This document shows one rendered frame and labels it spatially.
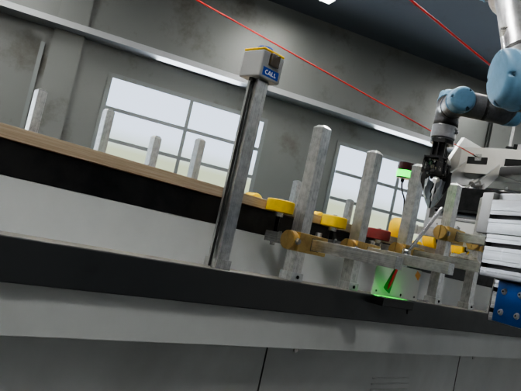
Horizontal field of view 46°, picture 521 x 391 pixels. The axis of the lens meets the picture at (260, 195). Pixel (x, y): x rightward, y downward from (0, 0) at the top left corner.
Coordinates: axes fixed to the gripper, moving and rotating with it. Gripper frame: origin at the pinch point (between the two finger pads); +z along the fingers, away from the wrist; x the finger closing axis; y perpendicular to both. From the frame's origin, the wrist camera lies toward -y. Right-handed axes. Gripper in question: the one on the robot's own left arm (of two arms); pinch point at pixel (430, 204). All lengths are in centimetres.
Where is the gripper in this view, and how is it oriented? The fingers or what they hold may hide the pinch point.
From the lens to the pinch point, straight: 196.1
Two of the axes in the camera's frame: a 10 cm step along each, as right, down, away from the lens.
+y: -4.1, -1.6, -9.0
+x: 8.9, 1.6, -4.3
